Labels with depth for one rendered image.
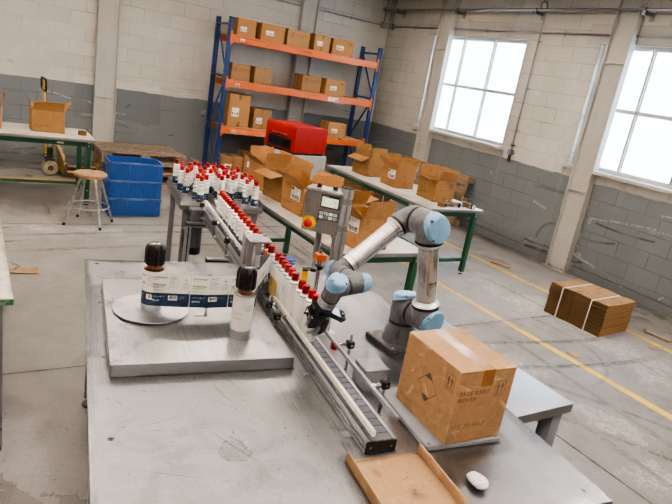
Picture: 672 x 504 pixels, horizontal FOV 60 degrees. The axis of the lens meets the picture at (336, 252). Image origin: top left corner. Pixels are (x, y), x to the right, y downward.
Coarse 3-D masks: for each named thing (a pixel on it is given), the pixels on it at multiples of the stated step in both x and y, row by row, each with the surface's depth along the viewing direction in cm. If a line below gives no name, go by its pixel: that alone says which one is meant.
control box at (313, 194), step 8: (312, 184) 255; (312, 192) 249; (320, 192) 248; (328, 192) 247; (336, 192) 247; (312, 200) 249; (320, 200) 249; (304, 208) 252; (312, 208) 250; (320, 208) 250; (328, 208) 249; (304, 216) 252; (312, 216) 251; (312, 224) 252; (320, 224) 251; (328, 224) 251; (336, 224) 250; (320, 232) 253; (328, 232) 252; (336, 232) 251
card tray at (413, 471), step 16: (352, 464) 174; (368, 464) 179; (384, 464) 180; (400, 464) 182; (416, 464) 183; (432, 464) 181; (368, 480) 172; (384, 480) 173; (400, 480) 174; (416, 480) 176; (432, 480) 177; (448, 480) 173; (368, 496) 165; (384, 496) 166; (400, 496) 167; (416, 496) 169; (432, 496) 170; (448, 496) 171; (464, 496) 167
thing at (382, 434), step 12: (288, 324) 255; (324, 360) 229; (324, 372) 220; (336, 372) 221; (348, 384) 214; (360, 396) 208; (348, 408) 199; (360, 408) 200; (372, 420) 194; (384, 432) 189
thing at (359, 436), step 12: (264, 300) 283; (288, 336) 250; (300, 348) 237; (324, 348) 240; (312, 360) 228; (312, 372) 226; (324, 384) 214; (336, 396) 205; (336, 408) 205; (372, 408) 202; (348, 420) 196; (360, 432) 187; (360, 444) 187; (372, 444) 184; (384, 444) 186
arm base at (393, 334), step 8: (384, 328) 268; (392, 328) 260; (400, 328) 258; (408, 328) 259; (384, 336) 262; (392, 336) 259; (400, 336) 259; (408, 336) 259; (392, 344) 259; (400, 344) 258
